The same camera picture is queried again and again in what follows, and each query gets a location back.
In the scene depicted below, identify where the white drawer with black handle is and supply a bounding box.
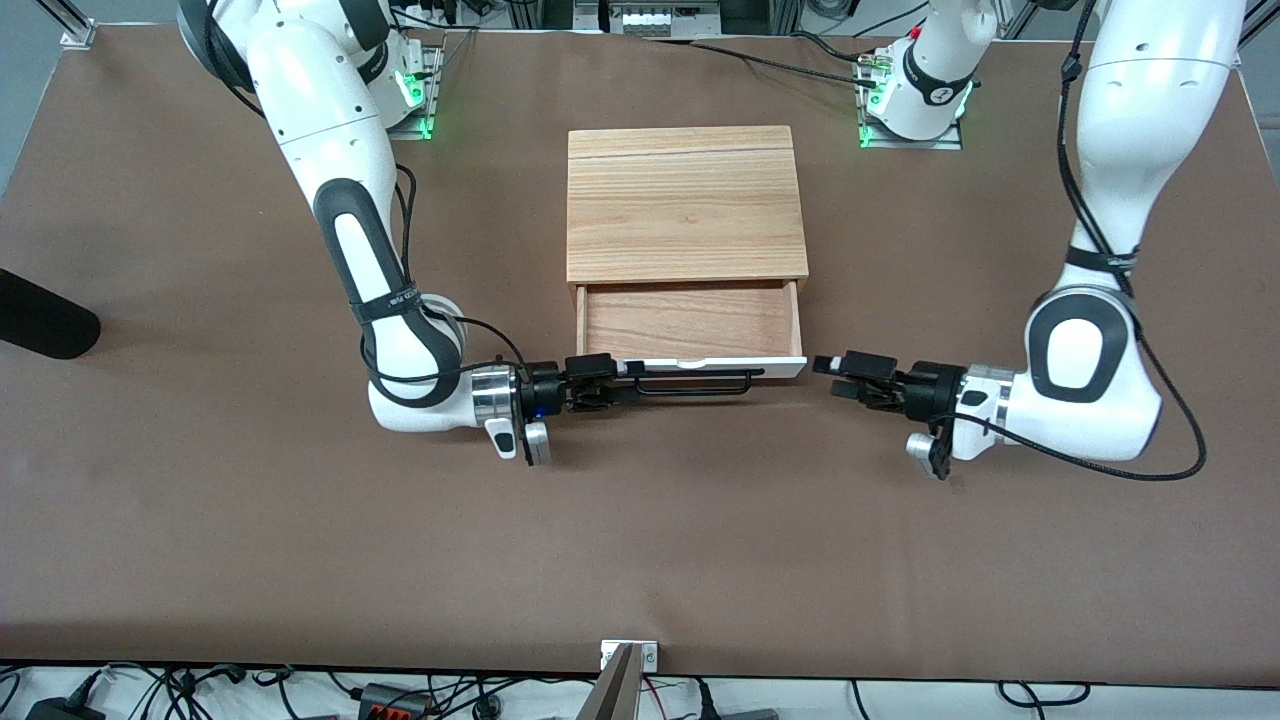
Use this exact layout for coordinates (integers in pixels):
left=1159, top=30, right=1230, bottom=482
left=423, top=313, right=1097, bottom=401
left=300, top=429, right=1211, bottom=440
left=575, top=280, right=807, bottom=398

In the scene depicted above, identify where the wooden drawer cabinet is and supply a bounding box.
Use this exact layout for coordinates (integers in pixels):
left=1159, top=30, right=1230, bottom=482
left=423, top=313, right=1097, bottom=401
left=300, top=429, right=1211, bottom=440
left=566, top=125, right=810, bottom=301

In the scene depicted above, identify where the black box with orange connectors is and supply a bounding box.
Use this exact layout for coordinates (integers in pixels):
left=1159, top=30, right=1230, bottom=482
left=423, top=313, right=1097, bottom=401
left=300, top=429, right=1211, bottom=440
left=358, top=683, right=436, bottom=720

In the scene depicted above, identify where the grey terminal block device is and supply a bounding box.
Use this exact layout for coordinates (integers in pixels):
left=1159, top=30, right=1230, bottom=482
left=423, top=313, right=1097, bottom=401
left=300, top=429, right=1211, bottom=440
left=608, top=0, right=721, bottom=39

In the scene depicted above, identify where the black rounded cylinder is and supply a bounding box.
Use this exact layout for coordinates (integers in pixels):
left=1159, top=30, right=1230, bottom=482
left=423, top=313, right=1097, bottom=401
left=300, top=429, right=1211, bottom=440
left=0, top=268, right=101, bottom=361

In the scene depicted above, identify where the black power adapter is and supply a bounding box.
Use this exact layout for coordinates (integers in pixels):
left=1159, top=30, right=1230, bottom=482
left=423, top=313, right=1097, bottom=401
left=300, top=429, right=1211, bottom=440
left=25, top=697, right=106, bottom=720

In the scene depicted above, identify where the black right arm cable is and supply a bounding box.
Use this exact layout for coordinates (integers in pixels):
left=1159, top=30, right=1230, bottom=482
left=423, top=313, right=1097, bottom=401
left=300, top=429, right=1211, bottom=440
left=360, top=165, right=531, bottom=386

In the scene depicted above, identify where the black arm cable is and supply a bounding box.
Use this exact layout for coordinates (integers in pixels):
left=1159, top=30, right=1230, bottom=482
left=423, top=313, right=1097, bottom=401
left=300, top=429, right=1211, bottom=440
left=360, top=165, right=531, bottom=386
left=950, top=0, right=1208, bottom=483

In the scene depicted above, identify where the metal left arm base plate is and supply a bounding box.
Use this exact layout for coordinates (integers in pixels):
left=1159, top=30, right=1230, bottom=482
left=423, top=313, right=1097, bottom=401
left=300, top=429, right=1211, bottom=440
left=857, top=55, right=964, bottom=151

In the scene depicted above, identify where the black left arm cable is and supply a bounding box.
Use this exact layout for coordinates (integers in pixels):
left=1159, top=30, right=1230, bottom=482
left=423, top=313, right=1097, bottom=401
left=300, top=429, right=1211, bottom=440
left=950, top=0, right=1208, bottom=483

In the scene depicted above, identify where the silver mounting bracket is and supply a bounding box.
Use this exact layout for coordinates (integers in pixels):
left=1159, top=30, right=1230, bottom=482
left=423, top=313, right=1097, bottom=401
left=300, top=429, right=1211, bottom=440
left=600, top=640, right=659, bottom=673

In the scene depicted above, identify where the brown camera pole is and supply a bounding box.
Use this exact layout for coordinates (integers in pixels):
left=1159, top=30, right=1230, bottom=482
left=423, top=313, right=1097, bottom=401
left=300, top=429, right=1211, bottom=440
left=578, top=645, right=641, bottom=720

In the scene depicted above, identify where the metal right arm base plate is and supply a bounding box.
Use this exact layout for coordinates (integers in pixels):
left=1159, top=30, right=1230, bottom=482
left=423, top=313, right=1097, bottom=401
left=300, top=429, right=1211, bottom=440
left=385, top=45, right=444, bottom=141

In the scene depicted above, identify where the long black table cable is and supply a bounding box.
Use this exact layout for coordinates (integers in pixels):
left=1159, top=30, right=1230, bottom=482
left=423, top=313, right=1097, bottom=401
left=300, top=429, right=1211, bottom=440
left=640, top=38, right=881, bottom=88

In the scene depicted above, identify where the black looped floor cable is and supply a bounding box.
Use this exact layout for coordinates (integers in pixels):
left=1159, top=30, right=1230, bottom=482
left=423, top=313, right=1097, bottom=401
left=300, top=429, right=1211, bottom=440
left=998, top=682, right=1091, bottom=707

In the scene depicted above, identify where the short black table cable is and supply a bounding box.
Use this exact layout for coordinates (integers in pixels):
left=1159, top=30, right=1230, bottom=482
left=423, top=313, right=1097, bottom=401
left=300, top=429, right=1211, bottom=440
left=790, top=32, right=873, bottom=63

